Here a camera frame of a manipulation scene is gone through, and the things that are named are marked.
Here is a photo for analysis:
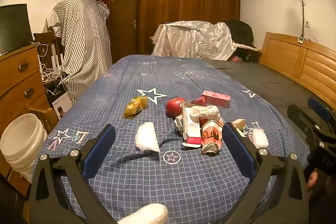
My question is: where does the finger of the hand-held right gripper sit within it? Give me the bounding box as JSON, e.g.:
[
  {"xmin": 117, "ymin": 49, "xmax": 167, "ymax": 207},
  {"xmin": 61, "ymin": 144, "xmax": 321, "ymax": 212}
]
[
  {"xmin": 287, "ymin": 105, "xmax": 319, "ymax": 146},
  {"xmin": 308, "ymin": 97, "xmax": 336, "ymax": 132}
]

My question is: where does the wooden headboard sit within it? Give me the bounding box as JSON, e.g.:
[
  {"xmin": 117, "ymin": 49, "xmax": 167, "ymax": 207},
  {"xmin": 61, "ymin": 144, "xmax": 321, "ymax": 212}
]
[{"xmin": 259, "ymin": 32, "xmax": 336, "ymax": 111}]

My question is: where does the blue star-print bedsheet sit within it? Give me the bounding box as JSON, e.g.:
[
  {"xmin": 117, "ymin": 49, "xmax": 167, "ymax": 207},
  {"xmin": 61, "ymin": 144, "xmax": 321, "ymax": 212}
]
[{"xmin": 31, "ymin": 55, "xmax": 310, "ymax": 224}]

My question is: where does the pink box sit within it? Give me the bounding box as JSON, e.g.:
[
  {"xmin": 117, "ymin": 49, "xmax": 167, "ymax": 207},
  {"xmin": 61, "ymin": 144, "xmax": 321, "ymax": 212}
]
[{"xmin": 202, "ymin": 90, "xmax": 231, "ymax": 108}]

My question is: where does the beige block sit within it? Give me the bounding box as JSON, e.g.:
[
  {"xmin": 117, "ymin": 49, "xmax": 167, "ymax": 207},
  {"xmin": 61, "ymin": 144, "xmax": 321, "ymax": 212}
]
[{"xmin": 232, "ymin": 119, "xmax": 246, "ymax": 130}]

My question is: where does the black television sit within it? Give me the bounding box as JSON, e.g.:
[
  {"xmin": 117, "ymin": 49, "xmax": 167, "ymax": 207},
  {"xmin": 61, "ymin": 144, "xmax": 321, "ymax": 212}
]
[{"xmin": 0, "ymin": 4, "xmax": 34, "ymax": 55}]

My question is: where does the yellow wrapper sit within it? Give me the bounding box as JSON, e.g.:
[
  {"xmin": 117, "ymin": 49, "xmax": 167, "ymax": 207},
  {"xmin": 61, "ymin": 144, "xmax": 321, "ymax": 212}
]
[{"xmin": 122, "ymin": 95, "xmax": 149, "ymax": 119}]

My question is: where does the brown wooden door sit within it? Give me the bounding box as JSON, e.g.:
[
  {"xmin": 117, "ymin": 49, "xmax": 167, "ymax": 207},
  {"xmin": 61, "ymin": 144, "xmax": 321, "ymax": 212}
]
[{"xmin": 102, "ymin": 0, "xmax": 139, "ymax": 64}]

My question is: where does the white plastic bucket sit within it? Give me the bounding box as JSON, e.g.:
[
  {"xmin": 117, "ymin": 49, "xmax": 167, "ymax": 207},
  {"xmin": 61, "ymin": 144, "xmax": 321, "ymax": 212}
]
[{"xmin": 0, "ymin": 113, "xmax": 48, "ymax": 184}]

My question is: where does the small red box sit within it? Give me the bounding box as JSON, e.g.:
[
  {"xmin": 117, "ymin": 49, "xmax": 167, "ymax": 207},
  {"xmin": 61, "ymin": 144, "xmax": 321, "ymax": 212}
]
[{"xmin": 190, "ymin": 97, "xmax": 206, "ymax": 107}]

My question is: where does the black cloth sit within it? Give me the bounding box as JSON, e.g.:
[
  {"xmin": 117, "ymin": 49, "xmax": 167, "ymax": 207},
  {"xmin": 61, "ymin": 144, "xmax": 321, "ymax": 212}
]
[{"xmin": 226, "ymin": 20, "xmax": 256, "ymax": 48}]

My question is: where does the person's right hand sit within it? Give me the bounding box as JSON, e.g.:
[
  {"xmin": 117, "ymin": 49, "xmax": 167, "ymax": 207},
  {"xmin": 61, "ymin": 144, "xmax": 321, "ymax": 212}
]
[{"xmin": 307, "ymin": 171, "xmax": 320, "ymax": 191}]

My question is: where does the red apple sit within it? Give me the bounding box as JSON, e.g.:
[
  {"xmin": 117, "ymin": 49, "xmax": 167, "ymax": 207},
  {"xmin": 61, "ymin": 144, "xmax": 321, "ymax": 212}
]
[{"xmin": 165, "ymin": 97, "xmax": 186, "ymax": 119}]

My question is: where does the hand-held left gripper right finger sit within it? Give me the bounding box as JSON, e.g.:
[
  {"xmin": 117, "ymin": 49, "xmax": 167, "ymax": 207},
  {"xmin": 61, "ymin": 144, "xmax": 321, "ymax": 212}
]
[{"xmin": 223, "ymin": 122, "xmax": 309, "ymax": 224}]

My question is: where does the dark grey sheet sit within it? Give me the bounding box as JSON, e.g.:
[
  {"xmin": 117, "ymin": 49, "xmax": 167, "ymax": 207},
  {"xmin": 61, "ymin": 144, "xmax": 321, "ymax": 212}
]
[{"xmin": 210, "ymin": 60, "xmax": 336, "ymax": 119}]

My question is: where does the white foam bag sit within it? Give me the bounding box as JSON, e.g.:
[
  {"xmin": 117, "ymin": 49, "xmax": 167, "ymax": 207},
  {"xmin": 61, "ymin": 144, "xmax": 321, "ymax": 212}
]
[
  {"xmin": 251, "ymin": 128, "xmax": 269, "ymax": 149},
  {"xmin": 135, "ymin": 122, "xmax": 160, "ymax": 153}
]

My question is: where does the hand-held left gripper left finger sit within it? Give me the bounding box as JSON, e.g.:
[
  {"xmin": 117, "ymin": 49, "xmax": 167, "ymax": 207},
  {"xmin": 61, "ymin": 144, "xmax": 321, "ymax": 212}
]
[{"xmin": 28, "ymin": 124, "xmax": 117, "ymax": 224}]

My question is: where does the white cardboard box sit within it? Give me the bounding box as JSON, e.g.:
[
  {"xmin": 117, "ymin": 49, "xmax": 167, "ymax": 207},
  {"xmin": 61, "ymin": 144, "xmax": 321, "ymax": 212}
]
[{"xmin": 51, "ymin": 90, "xmax": 72, "ymax": 119}]

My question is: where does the wooden dresser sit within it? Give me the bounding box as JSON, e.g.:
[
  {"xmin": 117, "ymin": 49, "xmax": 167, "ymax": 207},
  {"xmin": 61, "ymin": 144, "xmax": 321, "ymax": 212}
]
[{"xmin": 0, "ymin": 44, "xmax": 57, "ymax": 195}]

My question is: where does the white satin cloth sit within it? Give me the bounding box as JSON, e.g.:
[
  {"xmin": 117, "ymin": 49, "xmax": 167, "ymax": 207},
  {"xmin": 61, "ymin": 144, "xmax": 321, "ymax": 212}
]
[{"xmin": 150, "ymin": 21, "xmax": 237, "ymax": 61}]

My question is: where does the dark wooden chair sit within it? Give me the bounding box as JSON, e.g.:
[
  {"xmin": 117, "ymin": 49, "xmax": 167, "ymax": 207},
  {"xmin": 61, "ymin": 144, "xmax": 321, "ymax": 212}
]
[{"xmin": 34, "ymin": 31, "xmax": 65, "ymax": 67}]

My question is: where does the tangle of white cables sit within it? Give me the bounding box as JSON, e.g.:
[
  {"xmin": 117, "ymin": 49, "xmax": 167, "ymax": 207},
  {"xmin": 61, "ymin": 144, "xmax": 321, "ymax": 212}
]
[{"xmin": 31, "ymin": 42, "xmax": 70, "ymax": 94}]

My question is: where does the grey striped cloth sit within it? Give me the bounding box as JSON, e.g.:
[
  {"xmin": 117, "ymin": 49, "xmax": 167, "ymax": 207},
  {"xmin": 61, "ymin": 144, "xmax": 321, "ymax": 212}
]
[{"xmin": 46, "ymin": 0, "xmax": 113, "ymax": 105}]

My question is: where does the bent lamp pole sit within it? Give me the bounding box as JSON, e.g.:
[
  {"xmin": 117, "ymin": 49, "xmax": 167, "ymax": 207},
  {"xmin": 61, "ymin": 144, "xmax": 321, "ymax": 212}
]
[{"xmin": 276, "ymin": 0, "xmax": 307, "ymax": 45}]

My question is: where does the red and white carton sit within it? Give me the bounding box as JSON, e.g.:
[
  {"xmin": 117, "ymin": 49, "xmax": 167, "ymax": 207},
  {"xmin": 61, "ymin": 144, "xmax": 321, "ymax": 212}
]
[{"xmin": 181, "ymin": 102, "xmax": 204, "ymax": 148}]

